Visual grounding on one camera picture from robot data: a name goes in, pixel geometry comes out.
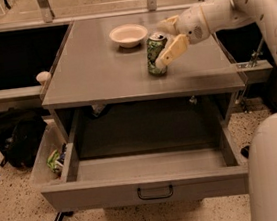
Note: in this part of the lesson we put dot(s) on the grey cabinet table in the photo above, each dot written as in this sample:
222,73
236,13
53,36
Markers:
94,70

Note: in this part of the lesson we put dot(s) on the white paper cup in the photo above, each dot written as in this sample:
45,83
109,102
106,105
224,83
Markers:
43,77

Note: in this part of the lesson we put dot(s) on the black backpack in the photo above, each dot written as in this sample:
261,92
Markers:
21,132

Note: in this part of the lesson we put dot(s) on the green snack bag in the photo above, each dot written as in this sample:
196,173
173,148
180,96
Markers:
53,162

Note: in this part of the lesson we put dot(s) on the green soda can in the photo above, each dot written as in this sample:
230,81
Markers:
155,44

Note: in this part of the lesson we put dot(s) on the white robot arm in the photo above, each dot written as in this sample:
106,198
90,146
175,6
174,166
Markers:
262,160

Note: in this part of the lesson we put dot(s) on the black drawer handle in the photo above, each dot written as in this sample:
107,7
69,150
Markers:
155,193

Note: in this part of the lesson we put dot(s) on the metal diagonal rod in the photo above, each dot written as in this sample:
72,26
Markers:
255,56

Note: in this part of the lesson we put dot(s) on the white bowl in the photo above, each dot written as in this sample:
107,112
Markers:
128,35

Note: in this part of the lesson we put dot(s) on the grey open drawer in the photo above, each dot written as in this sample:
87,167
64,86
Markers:
109,158

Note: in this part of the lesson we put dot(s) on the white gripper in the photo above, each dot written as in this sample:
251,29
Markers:
191,25

